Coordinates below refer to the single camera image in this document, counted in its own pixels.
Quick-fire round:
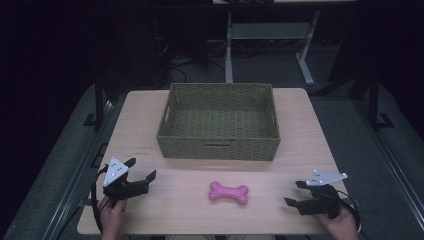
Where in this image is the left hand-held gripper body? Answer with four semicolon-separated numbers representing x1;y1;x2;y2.
102;156;150;202

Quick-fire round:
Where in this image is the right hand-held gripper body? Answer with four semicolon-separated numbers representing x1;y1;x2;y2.
295;169;349;220

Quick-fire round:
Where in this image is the pink bone-shaped dog toy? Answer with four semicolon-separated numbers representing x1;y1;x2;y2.
208;181;250;206

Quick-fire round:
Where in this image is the green woven basket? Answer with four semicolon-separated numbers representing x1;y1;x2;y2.
155;82;282;162

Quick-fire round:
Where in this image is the person's right hand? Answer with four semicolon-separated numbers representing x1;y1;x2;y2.
312;205;360;238

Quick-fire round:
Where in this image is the person's left hand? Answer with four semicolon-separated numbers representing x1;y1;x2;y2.
98;195;129;236

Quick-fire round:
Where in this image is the black metal stand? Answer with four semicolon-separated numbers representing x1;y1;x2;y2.
83;71;108;128
366;70;396;130

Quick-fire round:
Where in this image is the grey metal-framed desk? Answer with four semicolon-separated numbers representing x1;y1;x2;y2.
212;0;359;86

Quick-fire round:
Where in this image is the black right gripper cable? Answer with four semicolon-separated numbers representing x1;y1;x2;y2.
334;189;363;233

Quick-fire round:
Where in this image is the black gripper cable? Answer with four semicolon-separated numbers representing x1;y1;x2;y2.
334;189;363;233
90;164;110;235

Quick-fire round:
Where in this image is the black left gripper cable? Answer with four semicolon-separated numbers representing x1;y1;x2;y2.
90;164;110;235

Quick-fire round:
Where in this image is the metal floor rail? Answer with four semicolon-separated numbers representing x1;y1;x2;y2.
353;98;424;233
41;99;116;240

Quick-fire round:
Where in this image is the bundle of black floor cables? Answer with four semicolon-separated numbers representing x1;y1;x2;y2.
154;34;228;83

